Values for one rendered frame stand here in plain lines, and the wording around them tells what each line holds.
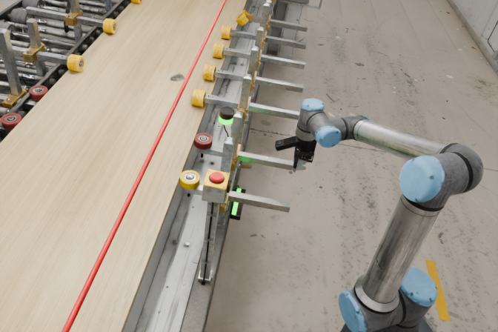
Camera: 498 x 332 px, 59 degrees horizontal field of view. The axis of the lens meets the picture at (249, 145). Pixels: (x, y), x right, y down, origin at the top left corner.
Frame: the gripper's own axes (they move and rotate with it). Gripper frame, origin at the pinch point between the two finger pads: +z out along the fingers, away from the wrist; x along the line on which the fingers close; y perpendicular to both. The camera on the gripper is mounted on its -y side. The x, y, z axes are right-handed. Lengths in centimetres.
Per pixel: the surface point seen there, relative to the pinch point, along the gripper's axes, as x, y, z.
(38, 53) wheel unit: 33, -133, -18
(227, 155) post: -31.1, -26.2, -28.7
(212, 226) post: -57, -26, -20
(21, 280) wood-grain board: -82, -79, -10
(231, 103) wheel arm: 23.2, -33.3, -14.1
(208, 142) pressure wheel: -2.6, -38.6, -9.3
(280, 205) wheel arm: -26.5, -3.8, -3.2
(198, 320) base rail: -72, -26, 12
